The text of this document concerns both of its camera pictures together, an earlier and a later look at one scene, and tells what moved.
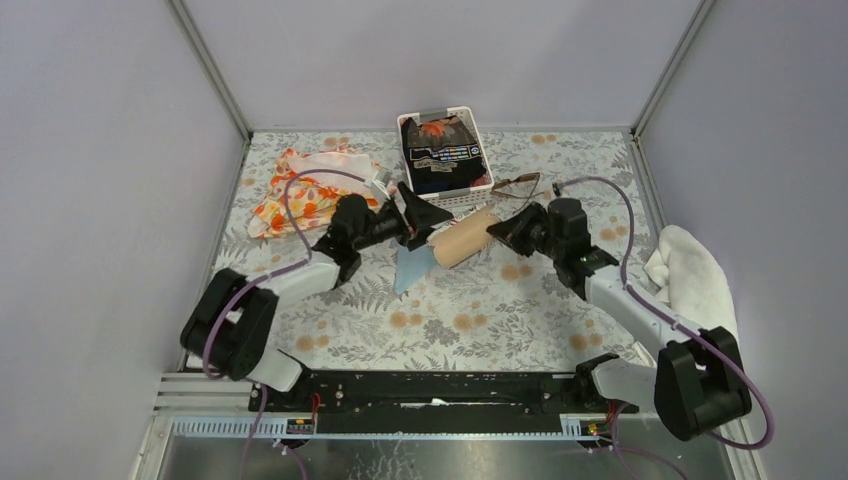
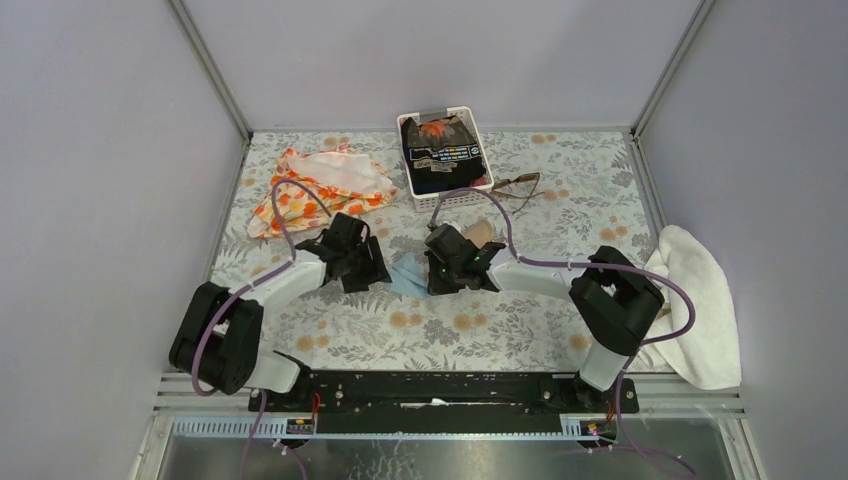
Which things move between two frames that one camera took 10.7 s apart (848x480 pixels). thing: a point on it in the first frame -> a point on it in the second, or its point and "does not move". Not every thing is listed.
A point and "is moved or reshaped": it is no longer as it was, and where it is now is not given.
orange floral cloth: x=314 y=198 does not move
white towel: x=692 y=282 does not move
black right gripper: x=514 y=228 -> x=437 y=287
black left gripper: x=422 y=215 -> x=376 y=271
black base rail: x=435 y=401 does not move
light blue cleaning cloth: x=411 y=265 is moved or reshaped
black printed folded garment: x=442 y=155 does not move
